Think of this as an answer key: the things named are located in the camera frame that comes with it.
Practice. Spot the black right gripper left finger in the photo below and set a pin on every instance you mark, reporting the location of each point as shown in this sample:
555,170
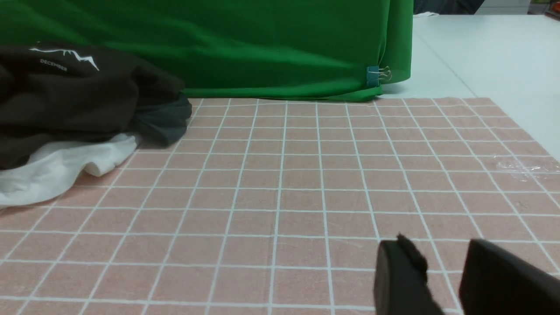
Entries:
401,280

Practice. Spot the dark gray long-sleeved shirt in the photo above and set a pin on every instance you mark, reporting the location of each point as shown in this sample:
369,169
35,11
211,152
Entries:
65,92

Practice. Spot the green backdrop cloth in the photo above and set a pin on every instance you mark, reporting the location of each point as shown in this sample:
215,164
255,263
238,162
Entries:
288,49

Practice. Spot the white shirt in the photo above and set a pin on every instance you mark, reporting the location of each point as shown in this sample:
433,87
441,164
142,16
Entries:
55,167

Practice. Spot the pink checkered tablecloth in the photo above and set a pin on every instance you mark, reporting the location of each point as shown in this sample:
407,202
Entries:
277,208

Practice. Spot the blue binder clip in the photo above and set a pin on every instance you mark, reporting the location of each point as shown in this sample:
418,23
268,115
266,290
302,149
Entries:
376,76

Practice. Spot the dark teal gray shirt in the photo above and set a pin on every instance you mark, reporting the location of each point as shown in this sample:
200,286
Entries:
161,125

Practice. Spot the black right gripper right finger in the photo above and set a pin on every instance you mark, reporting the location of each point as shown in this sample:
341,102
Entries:
497,282

